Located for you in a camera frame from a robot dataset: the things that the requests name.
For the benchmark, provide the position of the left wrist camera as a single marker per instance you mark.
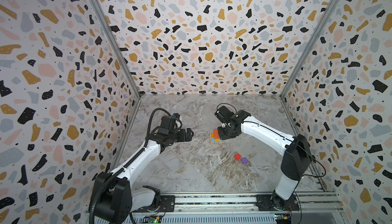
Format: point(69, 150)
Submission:
point(176, 116)

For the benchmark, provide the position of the right electronics board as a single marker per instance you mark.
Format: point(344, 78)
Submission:
point(283, 219)

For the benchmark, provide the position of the left electronics board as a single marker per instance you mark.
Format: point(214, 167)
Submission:
point(152, 219)

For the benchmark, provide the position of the left corner aluminium profile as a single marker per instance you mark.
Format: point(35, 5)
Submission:
point(108, 33)

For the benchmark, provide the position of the electronics board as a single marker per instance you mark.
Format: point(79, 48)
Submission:
point(152, 219)
point(283, 219)

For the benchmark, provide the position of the purple wood cube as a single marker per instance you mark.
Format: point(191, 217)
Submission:
point(244, 160)

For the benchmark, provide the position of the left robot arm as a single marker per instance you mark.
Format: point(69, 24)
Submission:
point(113, 199)

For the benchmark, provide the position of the corner aluminium profile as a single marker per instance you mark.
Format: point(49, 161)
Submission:
point(108, 33)
point(308, 48)

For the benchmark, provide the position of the red-orange wood block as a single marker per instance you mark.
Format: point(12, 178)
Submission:
point(215, 132)

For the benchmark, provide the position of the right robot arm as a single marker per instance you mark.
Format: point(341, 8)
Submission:
point(295, 150)

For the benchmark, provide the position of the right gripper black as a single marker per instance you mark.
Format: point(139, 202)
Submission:
point(225, 130)

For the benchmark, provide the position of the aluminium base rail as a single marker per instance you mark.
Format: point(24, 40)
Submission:
point(242, 208)

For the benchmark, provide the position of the red wood cube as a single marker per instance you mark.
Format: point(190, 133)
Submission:
point(237, 156)

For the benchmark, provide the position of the right corner aluminium profile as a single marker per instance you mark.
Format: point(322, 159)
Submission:
point(308, 48)

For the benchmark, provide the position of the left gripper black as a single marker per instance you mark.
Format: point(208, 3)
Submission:
point(188, 136)

